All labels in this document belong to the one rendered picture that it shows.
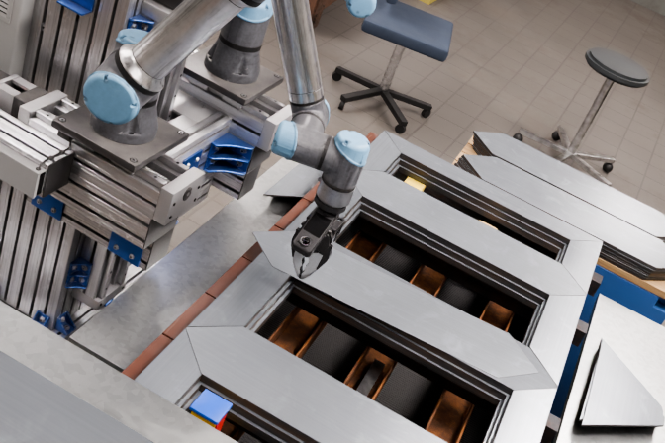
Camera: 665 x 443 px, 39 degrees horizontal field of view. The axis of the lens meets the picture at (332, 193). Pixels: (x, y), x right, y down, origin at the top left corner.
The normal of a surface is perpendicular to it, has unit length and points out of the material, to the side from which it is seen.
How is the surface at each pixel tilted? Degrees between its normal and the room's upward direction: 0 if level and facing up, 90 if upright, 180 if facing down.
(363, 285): 0
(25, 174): 90
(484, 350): 0
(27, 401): 0
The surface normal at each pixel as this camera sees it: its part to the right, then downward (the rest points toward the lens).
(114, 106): -0.23, 0.56
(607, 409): 0.33, -0.80
